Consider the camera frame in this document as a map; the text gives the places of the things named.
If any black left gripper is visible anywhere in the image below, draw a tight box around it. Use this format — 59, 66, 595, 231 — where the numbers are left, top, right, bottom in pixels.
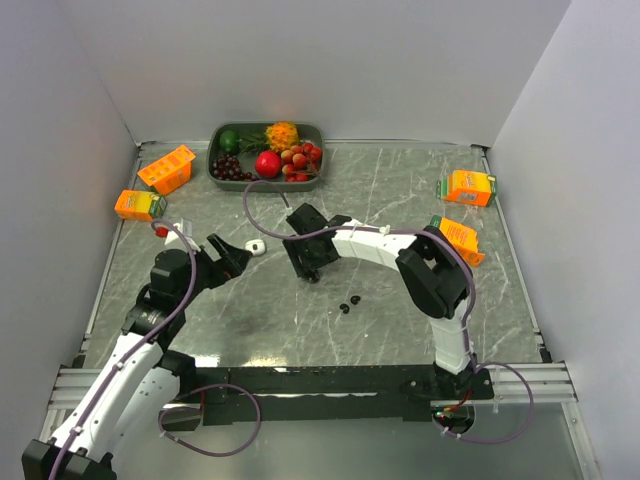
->
177, 233, 251, 307

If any black earbud charging case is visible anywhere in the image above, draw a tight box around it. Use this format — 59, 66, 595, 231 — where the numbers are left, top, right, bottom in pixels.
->
306, 270, 320, 284

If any white earbud charging case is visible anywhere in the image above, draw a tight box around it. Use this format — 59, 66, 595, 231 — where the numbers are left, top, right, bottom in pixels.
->
245, 239, 266, 256

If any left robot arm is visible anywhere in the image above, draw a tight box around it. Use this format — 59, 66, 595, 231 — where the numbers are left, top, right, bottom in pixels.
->
21, 234, 252, 479

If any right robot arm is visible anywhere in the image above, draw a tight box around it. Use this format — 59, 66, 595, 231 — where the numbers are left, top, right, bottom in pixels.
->
283, 203, 475, 399

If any red lychee bunch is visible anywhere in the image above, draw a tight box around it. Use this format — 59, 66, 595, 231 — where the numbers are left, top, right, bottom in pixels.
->
280, 142, 324, 182

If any dark grape bunch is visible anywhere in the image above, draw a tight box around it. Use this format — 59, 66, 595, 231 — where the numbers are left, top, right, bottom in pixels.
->
210, 153, 258, 182

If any orange green box left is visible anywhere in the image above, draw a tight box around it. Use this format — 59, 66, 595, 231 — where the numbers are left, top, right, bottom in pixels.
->
114, 190, 167, 222

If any red apple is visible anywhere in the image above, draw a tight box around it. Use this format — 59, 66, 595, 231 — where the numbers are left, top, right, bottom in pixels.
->
255, 151, 282, 179

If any orange box back left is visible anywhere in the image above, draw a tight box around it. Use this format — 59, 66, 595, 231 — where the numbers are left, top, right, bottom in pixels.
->
137, 145, 196, 196

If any green lime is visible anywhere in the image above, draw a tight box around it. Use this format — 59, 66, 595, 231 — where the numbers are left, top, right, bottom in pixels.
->
218, 130, 240, 154

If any grey-green fruit tray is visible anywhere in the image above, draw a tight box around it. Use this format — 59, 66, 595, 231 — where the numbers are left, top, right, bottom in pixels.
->
207, 121, 328, 192

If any green leafy sprig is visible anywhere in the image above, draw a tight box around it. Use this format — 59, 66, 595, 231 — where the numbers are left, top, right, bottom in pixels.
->
239, 132, 271, 153

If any orange box back right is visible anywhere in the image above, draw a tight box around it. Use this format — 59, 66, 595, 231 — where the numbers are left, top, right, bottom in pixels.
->
436, 170, 498, 207

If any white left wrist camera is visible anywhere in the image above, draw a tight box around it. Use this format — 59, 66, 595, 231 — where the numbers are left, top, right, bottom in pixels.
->
154, 218, 201, 252

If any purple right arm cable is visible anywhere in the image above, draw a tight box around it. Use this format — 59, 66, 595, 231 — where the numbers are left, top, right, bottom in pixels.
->
242, 179, 535, 445

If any aluminium frame rail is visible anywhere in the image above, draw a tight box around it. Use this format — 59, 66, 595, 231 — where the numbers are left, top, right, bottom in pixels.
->
47, 363, 578, 410

